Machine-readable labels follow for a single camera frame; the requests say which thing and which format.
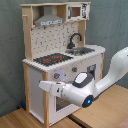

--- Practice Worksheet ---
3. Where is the grey range hood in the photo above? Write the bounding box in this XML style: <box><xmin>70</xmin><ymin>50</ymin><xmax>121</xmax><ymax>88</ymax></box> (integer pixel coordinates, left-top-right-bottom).
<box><xmin>35</xmin><ymin>6</ymin><xmax>64</xmax><ymax>27</ymax></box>

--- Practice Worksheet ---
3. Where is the small metal pot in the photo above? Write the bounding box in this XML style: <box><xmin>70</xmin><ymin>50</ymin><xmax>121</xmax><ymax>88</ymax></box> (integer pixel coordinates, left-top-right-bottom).
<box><xmin>74</xmin><ymin>50</ymin><xmax>85</xmax><ymax>55</ymax></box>

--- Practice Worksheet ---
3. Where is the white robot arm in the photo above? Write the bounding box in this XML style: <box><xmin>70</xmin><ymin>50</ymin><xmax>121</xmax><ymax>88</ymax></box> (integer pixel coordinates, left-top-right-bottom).
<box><xmin>39</xmin><ymin>47</ymin><xmax>128</xmax><ymax>108</ymax></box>

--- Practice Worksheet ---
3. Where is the white toy microwave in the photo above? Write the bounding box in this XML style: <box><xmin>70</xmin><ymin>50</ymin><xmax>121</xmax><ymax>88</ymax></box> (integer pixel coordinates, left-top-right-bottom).
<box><xmin>67</xmin><ymin>3</ymin><xmax>90</xmax><ymax>20</ymax></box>

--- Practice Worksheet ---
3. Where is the red left stove knob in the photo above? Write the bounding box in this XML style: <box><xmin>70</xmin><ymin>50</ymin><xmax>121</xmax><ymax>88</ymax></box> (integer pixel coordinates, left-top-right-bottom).
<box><xmin>54</xmin><ymin>73</ymin><xmax>60</xmax><ymax>79</ymax></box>

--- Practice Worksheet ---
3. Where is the grey toy sink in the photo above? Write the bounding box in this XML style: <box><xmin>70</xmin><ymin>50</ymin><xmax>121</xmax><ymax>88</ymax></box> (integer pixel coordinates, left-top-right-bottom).
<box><xmin>66</xmin><ymin>47</ymin><xmax>94</xmax><ymax>55</ymax></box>

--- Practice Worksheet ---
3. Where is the toy oven door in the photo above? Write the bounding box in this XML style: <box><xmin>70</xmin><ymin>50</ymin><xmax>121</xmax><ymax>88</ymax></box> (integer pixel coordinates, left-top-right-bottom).
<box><xmin>56</xmin><ymin>97</ymin><xmax>70</xmax><ymax>111</ymax></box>

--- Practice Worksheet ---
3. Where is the black toy stovetop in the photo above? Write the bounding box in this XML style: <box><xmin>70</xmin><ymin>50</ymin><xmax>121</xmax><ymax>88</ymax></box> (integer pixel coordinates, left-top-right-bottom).
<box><xmin>34</xmin><ymin>53</ymin><xmax>70</xmax><ymax>66</ymax></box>

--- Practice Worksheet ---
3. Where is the red right stove knob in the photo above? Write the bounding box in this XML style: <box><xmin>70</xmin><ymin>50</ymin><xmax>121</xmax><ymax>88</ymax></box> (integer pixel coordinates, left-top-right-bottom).
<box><xmin>72</xmin><ymin>66</ymin><xmax>77</xmax><ymax>72</ymax></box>

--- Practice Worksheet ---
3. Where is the grey ice dispenser panel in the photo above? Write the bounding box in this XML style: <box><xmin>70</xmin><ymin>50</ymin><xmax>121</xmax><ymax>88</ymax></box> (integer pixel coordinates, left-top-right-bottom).
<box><xmin>87</xmin><ymin>64</ymin><xmax>96</xmax><ymax>75</ymax></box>

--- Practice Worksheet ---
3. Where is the red stove knob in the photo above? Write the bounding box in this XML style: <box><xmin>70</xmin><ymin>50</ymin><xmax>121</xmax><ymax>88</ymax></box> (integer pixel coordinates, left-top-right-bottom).
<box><xmin>54</xmin><ymin>73</ymin><xmax>60</xmax><ymax>79</ymax></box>
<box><xmin>72</xmin><ymin>66</ymin><xmax>77</xmax><ymax>72</ymax></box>

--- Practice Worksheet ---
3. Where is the black toy faucet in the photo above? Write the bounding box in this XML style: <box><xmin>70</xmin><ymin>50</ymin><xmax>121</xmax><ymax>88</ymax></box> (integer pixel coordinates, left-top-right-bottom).
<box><xmin>67</xmin><ymin>33</ymin><xmax>82</xmax><ymax>49</ymax></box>

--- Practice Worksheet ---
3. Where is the wooden toy kitchen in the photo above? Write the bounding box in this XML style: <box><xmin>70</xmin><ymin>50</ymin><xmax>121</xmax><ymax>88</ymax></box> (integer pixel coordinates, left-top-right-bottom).
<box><xmin>22</xmin><ymin>2</ymin><xmax>105</xmax><ymax>127</ymax></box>

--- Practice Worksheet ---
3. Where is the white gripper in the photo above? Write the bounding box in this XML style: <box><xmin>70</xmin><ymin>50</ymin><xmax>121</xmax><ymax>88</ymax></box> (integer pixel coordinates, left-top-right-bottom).
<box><xmin>39</xmin><ymin>81</ymin><xmax>65</xmax><ymax>97</ymax></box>

